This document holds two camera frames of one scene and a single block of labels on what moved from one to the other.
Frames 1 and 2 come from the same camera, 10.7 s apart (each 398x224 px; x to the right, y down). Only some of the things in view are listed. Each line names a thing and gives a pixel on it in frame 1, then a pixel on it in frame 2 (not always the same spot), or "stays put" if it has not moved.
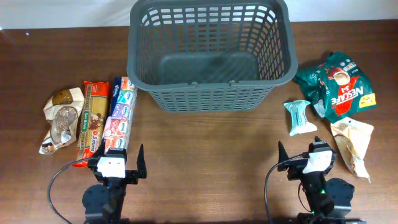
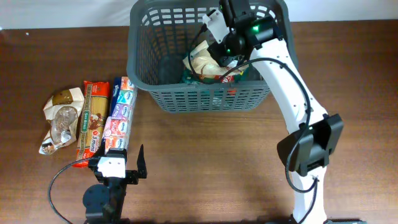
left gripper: [133, 175] stays put
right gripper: [295, 170] → [216, 49]
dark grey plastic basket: [210, 56] stays put
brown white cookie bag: [62, 110] stays put
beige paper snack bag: [352, 137] → [204, 62]
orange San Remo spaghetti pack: [93, 107] stays put
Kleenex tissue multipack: [118, 127] stays put
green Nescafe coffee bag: [336, 88] → [189, 77]
